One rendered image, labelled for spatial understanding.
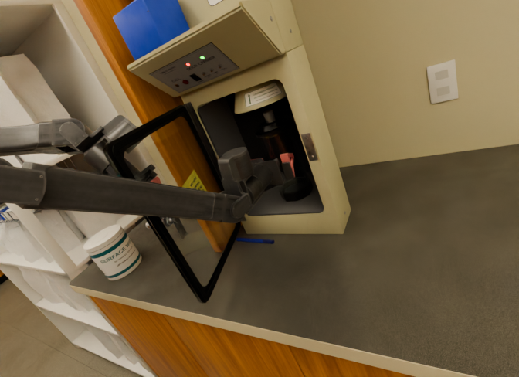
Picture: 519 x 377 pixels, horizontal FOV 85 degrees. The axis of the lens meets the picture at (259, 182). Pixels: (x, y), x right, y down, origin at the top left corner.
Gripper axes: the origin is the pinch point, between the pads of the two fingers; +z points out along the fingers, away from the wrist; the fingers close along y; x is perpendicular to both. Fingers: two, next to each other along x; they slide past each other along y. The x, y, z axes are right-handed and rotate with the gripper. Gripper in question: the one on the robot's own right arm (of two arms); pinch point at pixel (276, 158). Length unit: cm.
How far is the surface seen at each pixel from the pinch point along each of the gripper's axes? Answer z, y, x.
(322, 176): -5.6, -13.9, 4.3
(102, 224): 0, 113, 20
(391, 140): 37.7, -24.3, 14.4
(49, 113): 13, 123, -39
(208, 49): -15.3, -3.1, -30.4
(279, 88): -0.2, -7.4, -17.9
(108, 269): -29, 59, 18
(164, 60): -16.8, 7.4, -31.9
